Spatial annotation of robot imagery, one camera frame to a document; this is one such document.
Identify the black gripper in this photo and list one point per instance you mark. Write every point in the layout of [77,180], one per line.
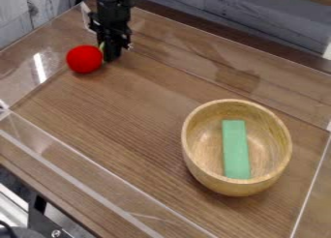
[110,23]

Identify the red felt radish toy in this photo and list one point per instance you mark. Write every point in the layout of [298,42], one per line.
[84,59]

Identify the clear acrylic table barrier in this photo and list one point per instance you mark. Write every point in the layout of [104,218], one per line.
[93,139]

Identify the wooden bowl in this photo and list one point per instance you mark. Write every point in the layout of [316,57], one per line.
[270,146]

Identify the green rectangular block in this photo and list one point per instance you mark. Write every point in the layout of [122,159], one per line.
[235,149]

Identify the clear acrylic corner bracket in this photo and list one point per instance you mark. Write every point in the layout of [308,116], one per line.
[85,17]

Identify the black table leg bracket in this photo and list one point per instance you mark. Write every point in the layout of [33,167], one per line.
[39,222]

